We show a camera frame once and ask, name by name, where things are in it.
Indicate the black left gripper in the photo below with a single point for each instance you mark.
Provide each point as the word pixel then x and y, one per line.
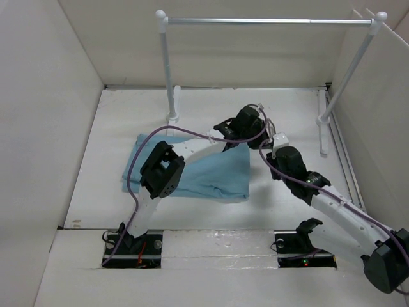
pixel 259 125

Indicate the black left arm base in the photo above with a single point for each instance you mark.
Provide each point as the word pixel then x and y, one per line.
pixel 144 253

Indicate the white clothes rack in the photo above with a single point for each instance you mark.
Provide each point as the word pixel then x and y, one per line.
pixel 374 25

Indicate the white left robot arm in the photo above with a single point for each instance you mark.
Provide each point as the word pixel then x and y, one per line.
pixel 163 168

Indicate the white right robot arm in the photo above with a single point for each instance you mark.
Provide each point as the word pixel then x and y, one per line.
pixel 379 250

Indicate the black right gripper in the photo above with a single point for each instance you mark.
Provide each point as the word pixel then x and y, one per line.
pixel 272 160

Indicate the light blue trousers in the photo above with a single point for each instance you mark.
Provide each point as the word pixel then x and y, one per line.
pixel 225 175

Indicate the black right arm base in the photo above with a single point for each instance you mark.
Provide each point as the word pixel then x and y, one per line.
pixel 295 250

